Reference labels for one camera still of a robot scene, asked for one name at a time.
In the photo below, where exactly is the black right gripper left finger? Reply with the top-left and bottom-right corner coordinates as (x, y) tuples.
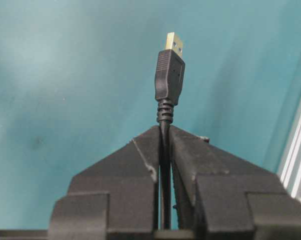
(48, 126), (161, 240)

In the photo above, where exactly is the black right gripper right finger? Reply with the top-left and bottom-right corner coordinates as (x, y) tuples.
(169, 126), (301, 240)

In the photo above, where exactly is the black USB cable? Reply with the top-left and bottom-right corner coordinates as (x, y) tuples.
(154, 31), (186, 230)

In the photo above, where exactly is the silver aluminium extrusion frame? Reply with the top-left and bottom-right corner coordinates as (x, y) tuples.
(277, 98), (301, 203)

